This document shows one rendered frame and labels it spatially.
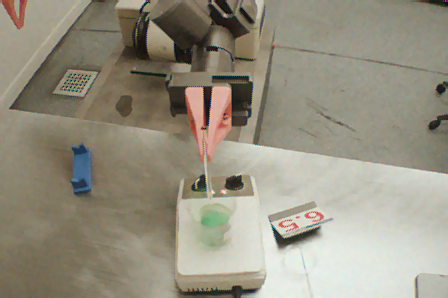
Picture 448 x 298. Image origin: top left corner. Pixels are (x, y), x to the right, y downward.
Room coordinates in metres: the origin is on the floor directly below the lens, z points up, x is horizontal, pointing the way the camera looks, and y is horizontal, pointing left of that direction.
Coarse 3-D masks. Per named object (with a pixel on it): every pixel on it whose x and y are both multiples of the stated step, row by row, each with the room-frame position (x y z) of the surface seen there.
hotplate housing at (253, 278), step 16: (256, 192) 0.30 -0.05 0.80; (176, 224) 0.24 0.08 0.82; (176, 240) 0.21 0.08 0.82; (176, 256) 0.19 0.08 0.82; (176, 272) 0.16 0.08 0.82; (192, 288) 0.15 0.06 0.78; (208, 288) 0.15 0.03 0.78; (224, 288) 0.15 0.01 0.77; (240, 288) 0.15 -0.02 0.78; (256, 288) 0.15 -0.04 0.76
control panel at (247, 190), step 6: (186, 180) 0.34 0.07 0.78; (192, 180) 0.34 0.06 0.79; (216, 180) 0.33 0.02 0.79; (222, 180) 0.33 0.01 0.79; (246, 180) 0.33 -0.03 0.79; (186, 186) 0.32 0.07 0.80; (246, 186) 0.31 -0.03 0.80; (252, 186) 0.31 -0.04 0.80; (186, 192) 0.30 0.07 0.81; (240, 192) 0.30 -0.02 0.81; (246, 192) 0.30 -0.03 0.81; (252, 192) 0.29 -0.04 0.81
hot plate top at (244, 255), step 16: (240, 208) 0.25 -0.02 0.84; (256, 208) 0.25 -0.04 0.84; (240, 224) 0.23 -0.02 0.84; (256, 224) 0.23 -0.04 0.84; (192, 240) 0.20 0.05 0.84; (240, 240) 0.20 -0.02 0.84; (256, 240) 0.20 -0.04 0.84; (192, 256) 0.18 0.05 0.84; (208, 256) 0.18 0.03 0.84; (224, 256) 0.18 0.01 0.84; (240, 256) 0.18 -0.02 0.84; (256, 256) 0.18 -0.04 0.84; (192, 272) 0.16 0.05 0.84; (208, 272) 0.15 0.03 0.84; (224, 272) 0.15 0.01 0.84; (240, 272) 0.15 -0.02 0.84; (256, 272) 0.15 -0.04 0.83
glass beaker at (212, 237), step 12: (192, 192) 0.24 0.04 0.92; (204, 192) 0.25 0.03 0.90; (216, 192) 0.25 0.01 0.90; (228, 192) 0.24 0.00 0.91; (192, 204) 0.23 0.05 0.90; (204, 204) 0.24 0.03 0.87; (228, 204) 0.24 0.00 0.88; (192, 216) 0.20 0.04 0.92; (204, 228) 0.19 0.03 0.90; (216, 228) 0.19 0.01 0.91; (228, 228) 0.20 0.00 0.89; (204, 240) 0.19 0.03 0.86; (216, 240) 0.19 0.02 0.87; (228, 240) 0.20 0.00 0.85
